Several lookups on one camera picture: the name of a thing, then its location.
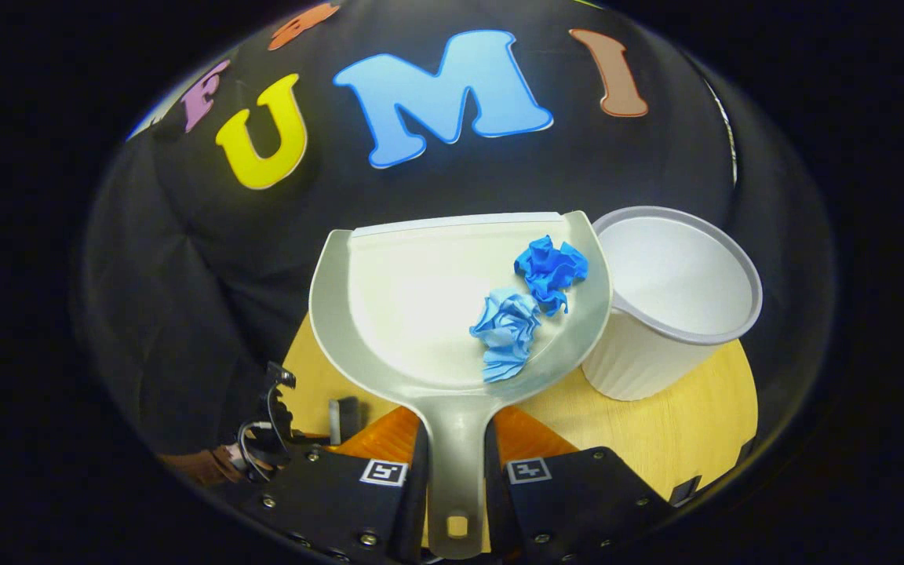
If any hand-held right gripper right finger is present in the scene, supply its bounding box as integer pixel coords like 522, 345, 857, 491
483, 406, 676, 565

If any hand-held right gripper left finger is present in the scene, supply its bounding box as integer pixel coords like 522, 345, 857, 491
240, 408, 431, 565

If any light blue paper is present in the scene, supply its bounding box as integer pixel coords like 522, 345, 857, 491
469, 286, 541, 384

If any grey plastic dustpan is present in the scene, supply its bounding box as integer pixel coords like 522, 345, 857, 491
308, 210, 614, 560

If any dark blue paper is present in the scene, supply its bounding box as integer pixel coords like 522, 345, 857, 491
514, 235, 589, 317

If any white ribbed garbage bin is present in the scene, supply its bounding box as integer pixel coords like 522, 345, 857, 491
581, 206, 764, 402

